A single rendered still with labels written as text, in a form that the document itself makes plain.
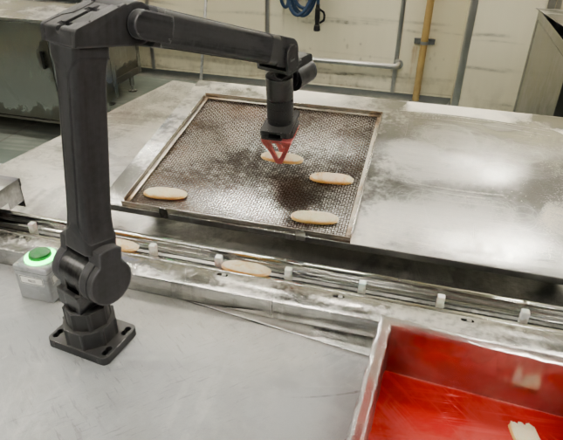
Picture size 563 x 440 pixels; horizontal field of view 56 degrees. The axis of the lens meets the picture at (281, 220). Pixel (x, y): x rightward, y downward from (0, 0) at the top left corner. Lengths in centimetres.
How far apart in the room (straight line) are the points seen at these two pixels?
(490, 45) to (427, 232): 328
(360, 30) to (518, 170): 340
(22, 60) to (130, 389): 315
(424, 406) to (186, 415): 35
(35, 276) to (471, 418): 76
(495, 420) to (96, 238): 64
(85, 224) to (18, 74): 311
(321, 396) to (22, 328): 53
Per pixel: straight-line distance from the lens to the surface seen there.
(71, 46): 75
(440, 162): 131
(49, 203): 141
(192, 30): 89
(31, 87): 387
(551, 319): 105
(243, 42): 98
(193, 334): 95
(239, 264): 103
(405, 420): 84
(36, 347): 100
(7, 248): 119
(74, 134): 79
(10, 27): 382
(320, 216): 109
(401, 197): 118
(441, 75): 465
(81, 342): 93
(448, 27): 457
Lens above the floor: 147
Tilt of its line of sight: 31 degrees down
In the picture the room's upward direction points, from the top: 1 degrees clockwise
